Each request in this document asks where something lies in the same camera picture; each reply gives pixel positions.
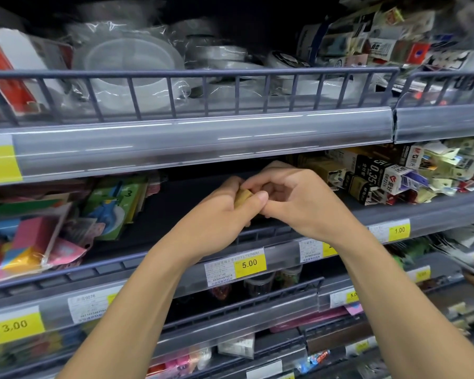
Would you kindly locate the clear plastic jar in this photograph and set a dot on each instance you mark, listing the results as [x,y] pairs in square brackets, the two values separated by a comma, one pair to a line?
[289,277]
[257,288]

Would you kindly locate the red and white packet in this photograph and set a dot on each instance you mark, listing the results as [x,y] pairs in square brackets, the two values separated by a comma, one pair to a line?
[12,74]

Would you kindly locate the person's right hand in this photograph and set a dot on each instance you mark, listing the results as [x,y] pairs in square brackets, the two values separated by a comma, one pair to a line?
[312,205]

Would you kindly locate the person's right forearm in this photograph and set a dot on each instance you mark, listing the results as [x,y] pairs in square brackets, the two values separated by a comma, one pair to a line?
[410,307]

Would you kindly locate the person's right fingers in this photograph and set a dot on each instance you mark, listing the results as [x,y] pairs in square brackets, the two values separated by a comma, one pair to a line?
[274,181]

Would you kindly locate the flat pink case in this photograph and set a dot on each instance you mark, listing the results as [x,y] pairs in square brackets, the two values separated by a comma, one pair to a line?
[312,322]

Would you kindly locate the small white box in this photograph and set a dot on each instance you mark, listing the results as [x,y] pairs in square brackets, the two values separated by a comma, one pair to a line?
[237,345]

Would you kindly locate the heap of small carded packets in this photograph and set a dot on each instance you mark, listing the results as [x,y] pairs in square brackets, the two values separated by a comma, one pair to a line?
[395,35]

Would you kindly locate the pile of small pale packets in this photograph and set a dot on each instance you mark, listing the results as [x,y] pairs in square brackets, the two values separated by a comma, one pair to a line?
[452,165]

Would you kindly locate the person's left forearm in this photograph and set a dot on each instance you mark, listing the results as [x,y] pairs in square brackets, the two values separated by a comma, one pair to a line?
[134,311]

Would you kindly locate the person's left thumb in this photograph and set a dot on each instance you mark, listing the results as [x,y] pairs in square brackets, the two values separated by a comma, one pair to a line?
[256,201]

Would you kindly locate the green printed packet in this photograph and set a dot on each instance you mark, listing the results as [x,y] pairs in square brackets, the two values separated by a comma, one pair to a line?
[114,209]

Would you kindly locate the pink packets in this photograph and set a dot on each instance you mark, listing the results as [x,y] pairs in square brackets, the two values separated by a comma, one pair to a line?
[181,365]

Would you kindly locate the grey shelf with price rail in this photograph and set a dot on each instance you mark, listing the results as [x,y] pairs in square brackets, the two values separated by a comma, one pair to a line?
[245,323]
[426,217]

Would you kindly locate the white shelf label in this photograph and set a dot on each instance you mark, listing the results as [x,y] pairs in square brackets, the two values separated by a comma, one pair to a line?
[89,307]
[264,369]

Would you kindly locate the stack of clear plastic containers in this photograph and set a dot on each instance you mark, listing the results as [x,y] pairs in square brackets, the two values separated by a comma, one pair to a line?
[130,70]

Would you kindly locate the person's left hand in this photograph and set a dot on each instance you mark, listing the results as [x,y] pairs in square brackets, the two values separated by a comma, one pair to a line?
[205,224]

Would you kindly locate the pink and blue block packet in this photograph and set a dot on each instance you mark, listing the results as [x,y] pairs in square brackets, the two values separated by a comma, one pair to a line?
[27,242]

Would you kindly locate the pile of black refill boxes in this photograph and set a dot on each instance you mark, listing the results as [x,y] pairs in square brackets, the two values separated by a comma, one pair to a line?
[373,177]

